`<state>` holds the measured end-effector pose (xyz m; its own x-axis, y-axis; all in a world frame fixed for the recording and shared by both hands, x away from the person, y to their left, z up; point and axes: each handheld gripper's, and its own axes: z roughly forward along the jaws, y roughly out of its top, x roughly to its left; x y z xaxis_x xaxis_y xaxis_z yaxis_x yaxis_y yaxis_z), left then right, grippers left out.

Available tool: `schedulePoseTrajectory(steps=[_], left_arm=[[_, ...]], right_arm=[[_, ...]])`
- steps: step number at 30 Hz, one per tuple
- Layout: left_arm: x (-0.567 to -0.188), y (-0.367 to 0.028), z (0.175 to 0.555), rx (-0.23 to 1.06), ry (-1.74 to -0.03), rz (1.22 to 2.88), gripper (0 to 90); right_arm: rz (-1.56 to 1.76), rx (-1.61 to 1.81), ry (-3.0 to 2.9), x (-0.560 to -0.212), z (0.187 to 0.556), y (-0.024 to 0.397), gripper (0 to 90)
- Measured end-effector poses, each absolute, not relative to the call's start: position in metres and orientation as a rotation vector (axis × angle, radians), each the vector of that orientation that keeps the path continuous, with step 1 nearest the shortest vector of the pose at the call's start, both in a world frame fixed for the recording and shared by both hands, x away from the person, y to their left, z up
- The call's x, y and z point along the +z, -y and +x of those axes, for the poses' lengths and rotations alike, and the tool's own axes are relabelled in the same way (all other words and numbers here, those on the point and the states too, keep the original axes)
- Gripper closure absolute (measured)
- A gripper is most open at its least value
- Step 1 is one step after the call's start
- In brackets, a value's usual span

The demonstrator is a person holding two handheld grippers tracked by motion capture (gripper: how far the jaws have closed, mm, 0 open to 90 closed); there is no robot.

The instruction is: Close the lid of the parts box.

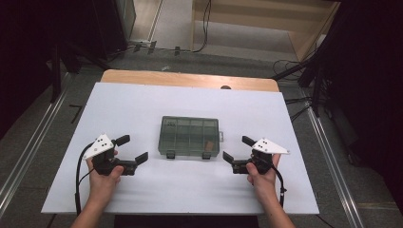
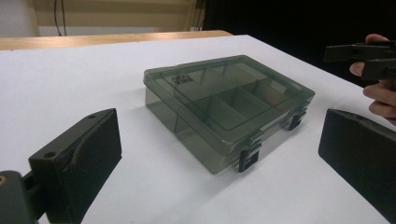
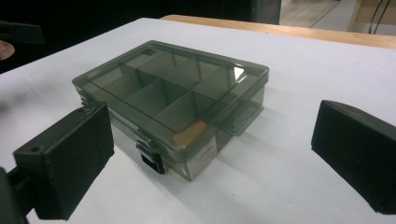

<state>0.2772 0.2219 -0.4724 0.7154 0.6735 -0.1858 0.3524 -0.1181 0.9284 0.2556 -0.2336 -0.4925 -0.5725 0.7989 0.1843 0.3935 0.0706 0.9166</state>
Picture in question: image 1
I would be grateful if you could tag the dark cabinet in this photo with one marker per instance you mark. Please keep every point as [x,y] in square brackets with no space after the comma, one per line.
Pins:
[111,28]

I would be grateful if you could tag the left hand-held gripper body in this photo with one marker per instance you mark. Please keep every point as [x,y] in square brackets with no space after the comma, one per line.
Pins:
[100,147]

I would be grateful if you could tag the metal floor rail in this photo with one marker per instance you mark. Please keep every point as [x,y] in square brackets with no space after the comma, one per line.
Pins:
[329,158]
[28,145]

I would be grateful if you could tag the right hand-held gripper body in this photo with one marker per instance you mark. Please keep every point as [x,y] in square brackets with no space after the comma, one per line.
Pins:
[269,147]

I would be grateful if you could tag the light wooden shelf unit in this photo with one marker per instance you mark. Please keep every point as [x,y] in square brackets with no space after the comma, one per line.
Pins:
[304,28]

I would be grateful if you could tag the person's left hand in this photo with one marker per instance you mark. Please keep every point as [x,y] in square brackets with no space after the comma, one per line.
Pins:
[103,188]

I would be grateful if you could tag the white table board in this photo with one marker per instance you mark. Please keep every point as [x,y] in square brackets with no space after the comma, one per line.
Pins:
[126,120]

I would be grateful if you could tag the black metal stand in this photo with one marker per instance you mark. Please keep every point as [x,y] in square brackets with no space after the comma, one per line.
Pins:
[316,85]
[56,76]

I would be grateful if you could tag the person's right hand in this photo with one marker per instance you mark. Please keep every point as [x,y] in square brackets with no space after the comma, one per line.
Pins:
[264,185]

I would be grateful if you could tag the grey clear compartment box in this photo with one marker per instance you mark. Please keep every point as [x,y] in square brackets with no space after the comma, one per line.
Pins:
[189,136]

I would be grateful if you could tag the person's dark clothing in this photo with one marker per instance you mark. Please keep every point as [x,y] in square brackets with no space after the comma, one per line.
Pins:
[187,222]

